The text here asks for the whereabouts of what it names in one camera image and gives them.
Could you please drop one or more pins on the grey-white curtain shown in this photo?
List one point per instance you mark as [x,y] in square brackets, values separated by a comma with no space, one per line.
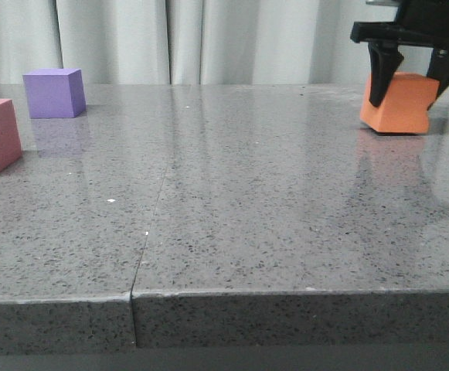
[188,42]

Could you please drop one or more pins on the orange foam cube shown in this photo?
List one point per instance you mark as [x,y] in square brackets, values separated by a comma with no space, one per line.
[404,108]

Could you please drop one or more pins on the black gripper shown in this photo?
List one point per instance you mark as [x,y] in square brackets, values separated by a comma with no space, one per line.
[417,23]

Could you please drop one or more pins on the purple foam cube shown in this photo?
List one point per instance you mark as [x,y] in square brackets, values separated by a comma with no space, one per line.
[54,93]

